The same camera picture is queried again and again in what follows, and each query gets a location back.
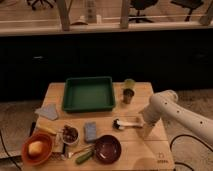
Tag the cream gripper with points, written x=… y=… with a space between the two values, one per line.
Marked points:
x=145 y=129

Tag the white dish brush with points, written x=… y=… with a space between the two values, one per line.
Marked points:
x=121 y=125

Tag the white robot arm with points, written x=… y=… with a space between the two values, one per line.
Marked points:
x=165 y=102

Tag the green plastic tray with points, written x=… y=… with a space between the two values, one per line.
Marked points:
x=88 y=94

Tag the dark metal cup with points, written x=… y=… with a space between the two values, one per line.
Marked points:
x=127 y=95

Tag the yellow-green cup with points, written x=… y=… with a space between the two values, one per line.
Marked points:
x=129 y=83

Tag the dark maroon bowl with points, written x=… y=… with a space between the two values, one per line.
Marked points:
x=107 y=149

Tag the blue sponge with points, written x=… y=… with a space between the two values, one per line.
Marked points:
x=90 y=132

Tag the wooden table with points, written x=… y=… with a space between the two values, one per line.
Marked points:
x=137 y=154

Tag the green cucumber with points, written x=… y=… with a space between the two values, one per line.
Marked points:
x=81 y=159

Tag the small white bowl with food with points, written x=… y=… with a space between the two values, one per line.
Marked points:
x=70 y=135

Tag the metal fork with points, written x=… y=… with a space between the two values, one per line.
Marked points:
x=71 y=154

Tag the yellow banana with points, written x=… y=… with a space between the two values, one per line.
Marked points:
x=46 y=129

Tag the grey folded cloth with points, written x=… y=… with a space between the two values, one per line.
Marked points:
x=49 y=112

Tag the yellow potato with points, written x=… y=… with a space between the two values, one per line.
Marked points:
x=35 y=148

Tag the black office chair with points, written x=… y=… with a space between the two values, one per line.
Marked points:
x=140 y=5
x=43 y=3

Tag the orange bowl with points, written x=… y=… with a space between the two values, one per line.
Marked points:
x=46 y=152

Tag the black office chair left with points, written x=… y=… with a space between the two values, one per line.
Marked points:
x=43 y=3

